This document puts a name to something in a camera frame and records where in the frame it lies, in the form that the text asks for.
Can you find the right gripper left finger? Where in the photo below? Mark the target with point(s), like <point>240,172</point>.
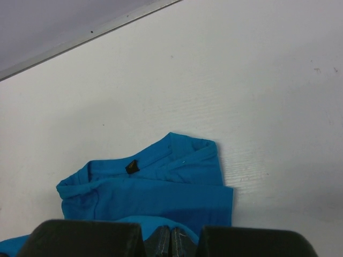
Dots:
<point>90,238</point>

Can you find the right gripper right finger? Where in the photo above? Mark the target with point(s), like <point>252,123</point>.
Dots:
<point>225,241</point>

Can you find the blue t shirt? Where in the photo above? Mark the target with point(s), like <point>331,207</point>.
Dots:
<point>174,183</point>

